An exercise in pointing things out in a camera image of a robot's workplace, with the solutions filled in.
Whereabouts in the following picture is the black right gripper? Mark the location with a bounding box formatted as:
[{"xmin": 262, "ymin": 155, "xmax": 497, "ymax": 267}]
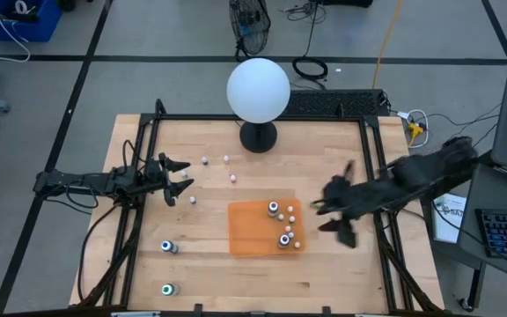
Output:
[{"xmin": 310, "ymin": 160, "xmax": 385, "ymax": 248}]

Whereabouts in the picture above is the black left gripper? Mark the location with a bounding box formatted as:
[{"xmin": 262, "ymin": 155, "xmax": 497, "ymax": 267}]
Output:
[{"xmin": 143, "ymin": 152, "xmax": 195, "ymax": 207}]

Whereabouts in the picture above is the orange translucent plastic bin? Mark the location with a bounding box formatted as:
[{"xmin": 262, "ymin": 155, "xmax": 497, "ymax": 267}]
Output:
[{"xmin": 227, "ymin": 196, "xmax": 306, "ymax": 258}]

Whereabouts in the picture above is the black mesh panel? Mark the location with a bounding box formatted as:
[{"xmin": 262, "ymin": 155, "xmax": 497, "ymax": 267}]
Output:
[{"xmin": 279, "ymin": 89, "xmax": 391, "ymax": 118}]

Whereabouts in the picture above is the white paper sheet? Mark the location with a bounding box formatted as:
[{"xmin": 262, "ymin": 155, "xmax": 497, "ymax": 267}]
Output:
[{"xmin": 431, "ymin": 192, "xmax": 468, "ymax": 245}]

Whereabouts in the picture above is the white globe lamp black base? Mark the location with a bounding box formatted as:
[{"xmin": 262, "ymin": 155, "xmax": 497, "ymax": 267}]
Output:
[{"xmin": 226, "ymin": 57, "xmax": 291, "ymax": 154}]

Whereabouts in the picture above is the dark grey desk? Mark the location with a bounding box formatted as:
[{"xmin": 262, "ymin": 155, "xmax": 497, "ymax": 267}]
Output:
[{"xmin": 429, "ymin": 162, "xmax": 507, "ymax": 287}]

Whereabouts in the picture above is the white flat bar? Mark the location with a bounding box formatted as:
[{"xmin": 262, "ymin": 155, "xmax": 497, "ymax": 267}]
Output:
[{"xmin": 110, "ymin": 310, "xmax": 161, "ymax": 317}]

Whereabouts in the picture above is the backlit black keyboard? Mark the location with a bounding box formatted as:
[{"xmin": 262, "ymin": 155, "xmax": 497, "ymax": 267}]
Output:
[{"xmin": 474, "ymin": 208, "xmax": 507, "ymax": 260}]

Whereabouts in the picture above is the black floor fan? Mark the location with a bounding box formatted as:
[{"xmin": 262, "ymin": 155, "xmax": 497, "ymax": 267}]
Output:
[{"xmin": 229, "ymin": 0, "xmax": 272, "ymax": 61}]

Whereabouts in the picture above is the blue plastic crate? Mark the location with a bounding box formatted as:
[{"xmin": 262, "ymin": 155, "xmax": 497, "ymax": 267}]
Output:
[{"xmin": 0, "ymin": 0, "xmax": 63, "ymax": 44}]

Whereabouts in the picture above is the black aluminium table frame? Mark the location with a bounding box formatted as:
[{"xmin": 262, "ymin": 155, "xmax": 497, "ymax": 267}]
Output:
[{"xmin": 75, "ymin": 99, "xmax": 439, "ymax": 317}]

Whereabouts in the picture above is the white power cable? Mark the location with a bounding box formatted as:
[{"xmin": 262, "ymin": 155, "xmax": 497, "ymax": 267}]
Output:
[{"xmin": 396, "ymin": 108, "xmax": 430, "ymax": 150}]

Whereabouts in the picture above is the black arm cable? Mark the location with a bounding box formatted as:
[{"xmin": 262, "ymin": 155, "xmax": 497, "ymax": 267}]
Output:
[{"xmin": 76, "ymin": 200, "xmax": 125, "ymax": 305}]

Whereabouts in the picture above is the black coiled cable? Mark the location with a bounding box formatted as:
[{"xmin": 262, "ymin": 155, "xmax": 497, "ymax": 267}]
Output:
[{"xmin": 284, "ymin": 0, "xmax": 330, "ymax": 81}]

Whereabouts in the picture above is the yellow power cable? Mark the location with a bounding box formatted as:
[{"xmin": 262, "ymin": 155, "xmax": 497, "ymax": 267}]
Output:
[{"xmin": 371, "ymin": 0, "xmax": 403, "ymax": 89}]

